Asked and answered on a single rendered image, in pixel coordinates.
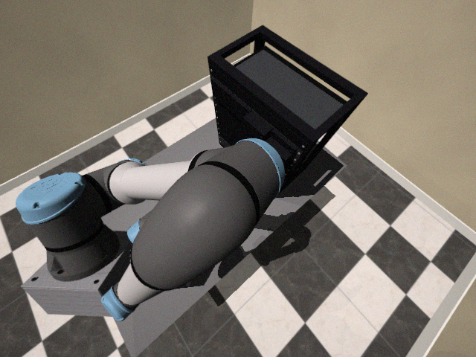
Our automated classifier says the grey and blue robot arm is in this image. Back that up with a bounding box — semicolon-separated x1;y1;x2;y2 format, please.
16;138;285;321

